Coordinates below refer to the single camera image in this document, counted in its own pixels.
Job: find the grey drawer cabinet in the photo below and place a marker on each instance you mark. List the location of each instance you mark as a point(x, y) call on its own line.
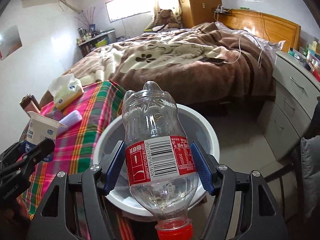
point(284, 121)

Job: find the pink brown lidded mug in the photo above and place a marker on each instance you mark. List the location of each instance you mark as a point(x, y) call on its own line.
point(30, 104)

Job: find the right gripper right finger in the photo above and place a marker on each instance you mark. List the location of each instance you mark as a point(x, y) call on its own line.
point(259, 215)

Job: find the wall picture with red knot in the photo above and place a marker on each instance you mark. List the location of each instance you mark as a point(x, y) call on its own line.
point(10, 41)

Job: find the left hand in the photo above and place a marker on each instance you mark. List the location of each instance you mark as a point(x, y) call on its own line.
point(19, 209)

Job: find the wooden headboard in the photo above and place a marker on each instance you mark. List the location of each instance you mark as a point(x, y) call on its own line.
point(266, 26)

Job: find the clear cola plastic bottle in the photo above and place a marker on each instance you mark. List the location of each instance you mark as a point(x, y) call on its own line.
point(151, 115)

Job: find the dried branches in vase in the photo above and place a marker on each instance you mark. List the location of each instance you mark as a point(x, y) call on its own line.
point(86, 17)

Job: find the brown teddy bear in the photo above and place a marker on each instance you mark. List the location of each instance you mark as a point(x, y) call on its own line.
point(167, 18)

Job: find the orange wooden wardrobe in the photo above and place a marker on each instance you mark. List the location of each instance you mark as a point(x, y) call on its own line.
point(195, 12)

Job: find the red drink can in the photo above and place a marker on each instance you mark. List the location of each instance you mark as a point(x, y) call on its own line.
point(56, 115)

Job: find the brown cream bed blanket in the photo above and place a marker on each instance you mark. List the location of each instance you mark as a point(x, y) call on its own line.
point(172, 60)

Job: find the grey padded chair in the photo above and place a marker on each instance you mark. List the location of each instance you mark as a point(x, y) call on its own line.
point(310, 155)

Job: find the yellow tissue pack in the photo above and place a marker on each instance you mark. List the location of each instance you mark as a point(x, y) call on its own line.
point(65, 89)

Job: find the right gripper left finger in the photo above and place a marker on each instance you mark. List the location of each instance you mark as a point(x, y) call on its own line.
point(56, 217)

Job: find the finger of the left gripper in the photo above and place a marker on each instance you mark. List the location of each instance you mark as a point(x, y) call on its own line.
point(28, 161)
point(13, 153)

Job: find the cluttered corner shelf desk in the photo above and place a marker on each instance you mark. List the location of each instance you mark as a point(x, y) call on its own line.
point(88, 43)

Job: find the smartphone on blanket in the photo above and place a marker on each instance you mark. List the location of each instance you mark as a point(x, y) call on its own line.
point(215, 61)

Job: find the white round trash bin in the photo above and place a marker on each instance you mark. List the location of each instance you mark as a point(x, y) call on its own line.
point(197, 128)

